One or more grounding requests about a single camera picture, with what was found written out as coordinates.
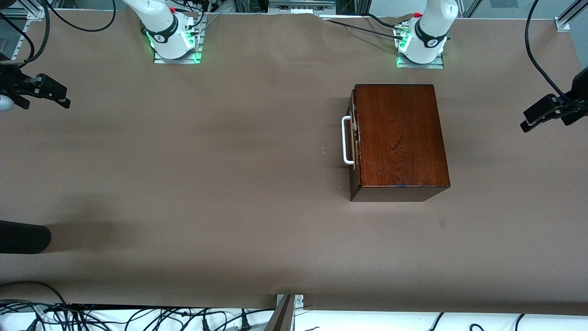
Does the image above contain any dark brown wooden cabinet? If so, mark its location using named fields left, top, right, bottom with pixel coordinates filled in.
left=349, top=84, right=451, bottom=202

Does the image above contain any black ribbed cylinder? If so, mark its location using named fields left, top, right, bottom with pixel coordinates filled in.
left=0, top=220, right=51, bottom=254

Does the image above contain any silver rack device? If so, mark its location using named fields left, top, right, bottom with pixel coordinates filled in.
left=269, top=0, right=336, bottom=15

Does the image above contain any black thin cable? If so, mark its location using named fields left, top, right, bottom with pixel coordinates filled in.
left=0, top=11, right=35, bottom=64

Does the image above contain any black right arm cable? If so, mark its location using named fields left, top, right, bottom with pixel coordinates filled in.
left=25, top=0, right=51, bottom=63

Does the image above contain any black looping cable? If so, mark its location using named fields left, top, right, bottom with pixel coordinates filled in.
left=45, top=0, right=117, bottom=33

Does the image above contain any aluminium frame corner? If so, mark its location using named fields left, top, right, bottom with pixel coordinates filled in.
left=0, top=0, right=45, bottom=22

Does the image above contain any aluminium frame strut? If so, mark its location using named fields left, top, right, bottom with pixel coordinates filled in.
left=558, top=0, right=588, bottom=26

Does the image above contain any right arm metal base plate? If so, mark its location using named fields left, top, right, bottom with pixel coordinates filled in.
left=153, top=14, right=204, bottom=64

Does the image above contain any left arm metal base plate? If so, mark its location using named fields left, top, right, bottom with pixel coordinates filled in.
left=395, top=23, right=445, bottom=69

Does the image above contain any black base cable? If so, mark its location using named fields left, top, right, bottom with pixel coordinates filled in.
left=322, top=18, right=406, bottom=40
left=365, top=13, right=401, bottom=29

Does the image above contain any black arched floor cable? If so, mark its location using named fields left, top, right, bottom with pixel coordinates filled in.
left=0, top=281, right=69, bottom=307

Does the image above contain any silver corner bracket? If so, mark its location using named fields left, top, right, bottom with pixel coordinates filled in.
left=276, top=294, right=305, bottom=311

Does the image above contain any aluminium profile post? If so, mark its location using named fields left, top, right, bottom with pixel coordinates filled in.
left=264, top=294, right=294, bottom=331

